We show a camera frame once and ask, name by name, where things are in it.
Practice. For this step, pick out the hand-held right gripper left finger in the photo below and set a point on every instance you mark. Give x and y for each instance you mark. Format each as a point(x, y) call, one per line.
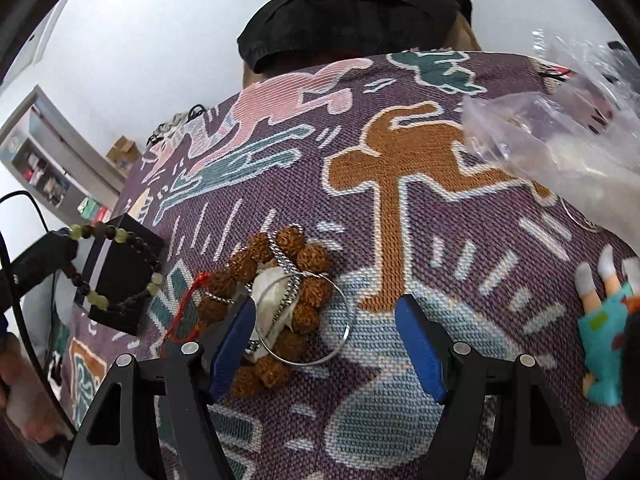
point(232, 345)

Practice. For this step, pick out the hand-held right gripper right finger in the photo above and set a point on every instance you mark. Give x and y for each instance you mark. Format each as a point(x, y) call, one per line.
point(422, 350)

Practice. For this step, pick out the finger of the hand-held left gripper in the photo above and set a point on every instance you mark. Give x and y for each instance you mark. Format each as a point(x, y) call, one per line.
point(45, 257)

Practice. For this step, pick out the white cloth pouch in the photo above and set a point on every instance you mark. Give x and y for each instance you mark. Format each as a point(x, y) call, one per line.
point(270, 305)

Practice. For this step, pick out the black jewelry box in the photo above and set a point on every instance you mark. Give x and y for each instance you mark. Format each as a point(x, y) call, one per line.
point(120, 280)

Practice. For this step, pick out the silver bangle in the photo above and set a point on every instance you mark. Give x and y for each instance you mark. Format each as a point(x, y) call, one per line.
point(346, 330)

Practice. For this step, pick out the person's left hand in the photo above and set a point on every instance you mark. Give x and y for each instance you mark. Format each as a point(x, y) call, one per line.
point(25, 400)

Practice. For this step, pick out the printed purple blanket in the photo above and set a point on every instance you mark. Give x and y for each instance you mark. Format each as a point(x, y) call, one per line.
point(425, 260)

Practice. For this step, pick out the cardboard box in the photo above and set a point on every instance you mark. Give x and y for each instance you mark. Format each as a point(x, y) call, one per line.
point(122, 152)

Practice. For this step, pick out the cartoon figure toy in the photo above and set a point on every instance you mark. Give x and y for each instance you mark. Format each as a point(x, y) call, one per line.
point(605, 340)

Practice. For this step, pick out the black shoe rack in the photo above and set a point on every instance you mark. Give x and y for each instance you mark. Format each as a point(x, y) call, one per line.
point(172, 125)

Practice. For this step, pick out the clear plastic bag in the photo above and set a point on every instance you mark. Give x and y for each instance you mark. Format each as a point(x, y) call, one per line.
point(575, 150)

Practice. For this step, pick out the black cloth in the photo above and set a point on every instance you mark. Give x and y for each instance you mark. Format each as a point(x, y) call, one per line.
point(350, 15)

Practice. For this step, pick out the grey wall cabinet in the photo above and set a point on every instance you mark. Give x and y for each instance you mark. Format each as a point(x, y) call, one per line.
point(45, 160)

